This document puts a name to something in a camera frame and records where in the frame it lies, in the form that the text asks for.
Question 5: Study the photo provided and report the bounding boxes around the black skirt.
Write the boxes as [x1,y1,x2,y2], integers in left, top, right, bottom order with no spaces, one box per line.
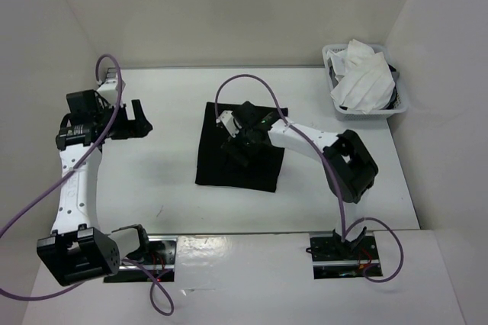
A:
[195,101,284,193]

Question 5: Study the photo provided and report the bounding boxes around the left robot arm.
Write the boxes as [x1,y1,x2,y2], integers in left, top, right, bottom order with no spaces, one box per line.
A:
[37,86,153,286]

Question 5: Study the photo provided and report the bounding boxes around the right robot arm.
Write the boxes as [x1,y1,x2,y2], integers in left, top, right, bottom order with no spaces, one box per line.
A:
[215,101,379,259]

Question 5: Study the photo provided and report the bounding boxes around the white skirt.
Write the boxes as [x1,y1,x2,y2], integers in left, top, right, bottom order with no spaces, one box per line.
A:
[326,39,395,114]

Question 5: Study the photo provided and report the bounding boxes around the white plastic laundry basket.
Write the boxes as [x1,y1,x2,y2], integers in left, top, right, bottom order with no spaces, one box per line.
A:
[322,43,409,121]

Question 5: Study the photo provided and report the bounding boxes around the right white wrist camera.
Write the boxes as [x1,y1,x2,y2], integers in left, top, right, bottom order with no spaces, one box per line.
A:
[216,110,241,138]

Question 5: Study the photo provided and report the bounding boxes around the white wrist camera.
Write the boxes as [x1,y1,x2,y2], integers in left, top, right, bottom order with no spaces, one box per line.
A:
[216,110,241,138]
[97,78,125,106]

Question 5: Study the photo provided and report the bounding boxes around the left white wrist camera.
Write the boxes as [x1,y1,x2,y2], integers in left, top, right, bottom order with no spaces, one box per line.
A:
[97,78,125,106]

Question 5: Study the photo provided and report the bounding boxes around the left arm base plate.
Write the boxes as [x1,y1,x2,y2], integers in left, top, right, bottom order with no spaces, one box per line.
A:
[103,234,178,284]

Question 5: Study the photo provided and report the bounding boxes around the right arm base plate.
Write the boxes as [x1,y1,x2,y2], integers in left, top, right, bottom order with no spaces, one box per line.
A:
[305,233,383,279]

